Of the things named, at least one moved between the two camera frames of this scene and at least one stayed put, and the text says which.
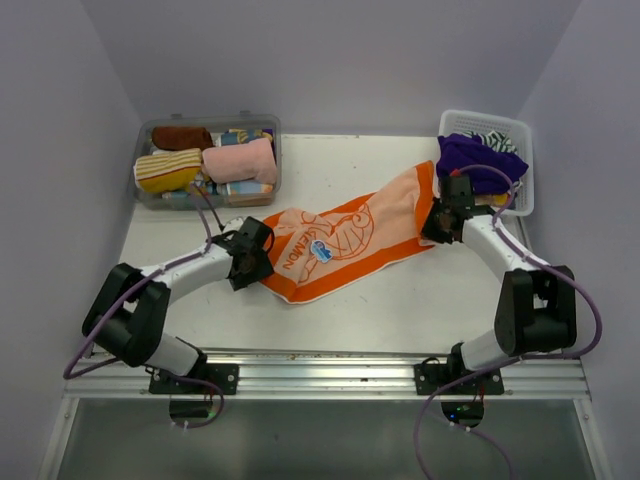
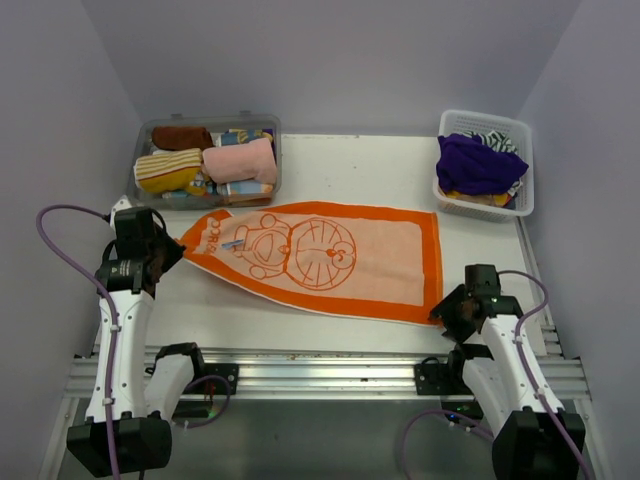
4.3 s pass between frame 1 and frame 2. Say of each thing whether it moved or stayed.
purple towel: stayed
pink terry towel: stayed
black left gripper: moved
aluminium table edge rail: stayed
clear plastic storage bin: stayed
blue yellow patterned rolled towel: stayed
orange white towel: moved
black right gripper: moved
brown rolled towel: stayed
